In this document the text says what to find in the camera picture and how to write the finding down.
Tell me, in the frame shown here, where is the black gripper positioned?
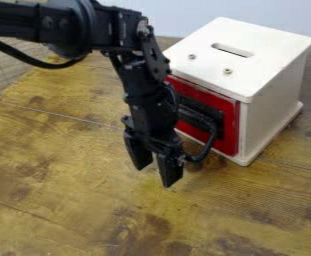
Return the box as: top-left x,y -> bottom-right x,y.
120,99 -> 188,189

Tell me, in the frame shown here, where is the black metal drawer handle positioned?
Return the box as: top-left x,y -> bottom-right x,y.
177,97 -> 225,162

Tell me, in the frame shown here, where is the red drawer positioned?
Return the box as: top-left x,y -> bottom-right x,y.
166,75 -> 241,156

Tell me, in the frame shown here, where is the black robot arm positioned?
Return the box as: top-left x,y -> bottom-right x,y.
0,0 -> 185,187

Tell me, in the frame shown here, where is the white wooden cabinet box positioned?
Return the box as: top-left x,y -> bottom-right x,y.
165,17 -> 311,166

